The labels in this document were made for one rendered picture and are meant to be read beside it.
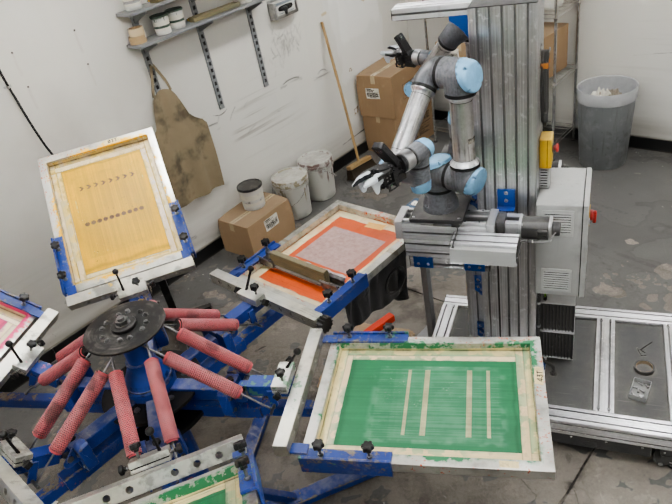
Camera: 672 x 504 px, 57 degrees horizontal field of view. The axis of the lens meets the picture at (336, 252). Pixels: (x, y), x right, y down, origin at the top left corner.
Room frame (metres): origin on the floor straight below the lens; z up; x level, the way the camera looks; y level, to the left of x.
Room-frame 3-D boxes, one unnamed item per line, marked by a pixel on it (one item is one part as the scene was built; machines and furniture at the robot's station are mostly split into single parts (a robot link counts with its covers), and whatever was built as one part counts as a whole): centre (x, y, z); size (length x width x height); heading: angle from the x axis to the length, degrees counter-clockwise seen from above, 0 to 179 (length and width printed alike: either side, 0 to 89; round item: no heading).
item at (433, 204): (2.27, -0.48, 1.31); 0.15 x 0.15 x 0.10
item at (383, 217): (2.53, 0.02, 0.97); 0.79 x 0.58 x 0.04; 133
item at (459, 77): (2.16, -0.56, 1.63); 0.15 x 0.12 x 0.55; 39
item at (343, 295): (2.16, 0.01, 0.98); 0.30 x 0.05 x 0.07; 133
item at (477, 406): (1.54, -0.07, 1.05); 1.08 x 0.61 x 0.23; 73
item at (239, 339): (2.23, 0.34, 0.89); 1.24 x 0.06 x 0.06; 133
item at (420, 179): (2.01, -0.34, 1.56); 0.11 x 0.08 x 0.11; 39
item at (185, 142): (4.33, 0.95, 1.06); 0.53 x 0.07 x 1.05; 133
